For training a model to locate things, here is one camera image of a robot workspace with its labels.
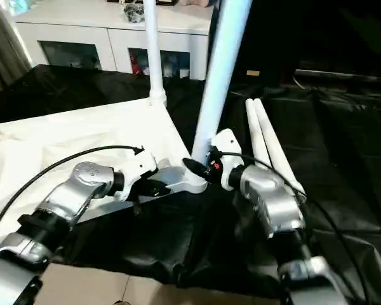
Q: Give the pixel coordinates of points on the black plastic mat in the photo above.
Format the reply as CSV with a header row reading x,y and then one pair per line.
x,y
197,241

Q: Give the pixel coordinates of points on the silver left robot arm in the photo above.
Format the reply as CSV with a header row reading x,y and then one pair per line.
x,y
57,216

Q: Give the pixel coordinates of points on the grey crumpled object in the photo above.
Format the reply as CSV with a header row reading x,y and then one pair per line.
x,y
134,11

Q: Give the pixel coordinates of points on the small white jar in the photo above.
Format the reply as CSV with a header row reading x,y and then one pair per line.
x,y
185,71
170,67

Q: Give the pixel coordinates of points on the grey curtain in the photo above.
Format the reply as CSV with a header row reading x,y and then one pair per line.
x,y
6,44

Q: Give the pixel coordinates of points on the small yellow label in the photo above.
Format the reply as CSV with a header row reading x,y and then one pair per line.
x,y
253,73

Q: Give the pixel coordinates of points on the white plastic table top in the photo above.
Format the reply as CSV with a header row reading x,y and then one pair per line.
x,y
70,146

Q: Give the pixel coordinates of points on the black low shelf board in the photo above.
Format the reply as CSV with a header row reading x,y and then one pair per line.
x,y
343,75

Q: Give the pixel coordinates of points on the white sideboard cabinet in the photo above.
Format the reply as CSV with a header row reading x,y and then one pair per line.
x,y
101,28

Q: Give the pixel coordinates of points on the white plastic table leg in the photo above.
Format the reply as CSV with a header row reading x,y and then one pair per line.
x,y
257,136
279,149
153,57
221,76

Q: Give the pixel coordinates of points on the red bottle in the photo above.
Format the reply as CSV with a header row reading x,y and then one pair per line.
x,y
134,65

